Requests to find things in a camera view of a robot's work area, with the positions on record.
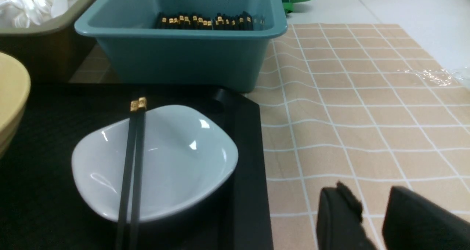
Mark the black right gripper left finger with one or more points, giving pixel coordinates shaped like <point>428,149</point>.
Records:
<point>339,220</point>

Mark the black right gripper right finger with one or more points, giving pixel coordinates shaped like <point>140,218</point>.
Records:
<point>413,222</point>

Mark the white square sauce dish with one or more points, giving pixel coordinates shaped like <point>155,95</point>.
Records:
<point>186,158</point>

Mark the black chopstick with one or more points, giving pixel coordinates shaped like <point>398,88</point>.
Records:
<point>139,109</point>
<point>127,175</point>

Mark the yellow noodle bowl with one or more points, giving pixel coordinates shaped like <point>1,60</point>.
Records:
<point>15,85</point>

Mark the beige checkered tablecloth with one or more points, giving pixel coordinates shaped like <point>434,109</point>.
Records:
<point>366,105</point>

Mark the bundle of black chopsticks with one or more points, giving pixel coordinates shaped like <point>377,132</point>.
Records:
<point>194,21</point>

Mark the teal plastic bin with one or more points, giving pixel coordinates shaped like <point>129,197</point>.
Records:
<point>140,54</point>

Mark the black plastic serving tray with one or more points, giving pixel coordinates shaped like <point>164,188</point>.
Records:
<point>41,208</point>

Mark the olive brown plastic bin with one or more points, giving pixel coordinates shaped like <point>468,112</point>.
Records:
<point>53,51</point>

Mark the pile of white spoons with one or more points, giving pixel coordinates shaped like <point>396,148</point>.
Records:
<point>23,14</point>

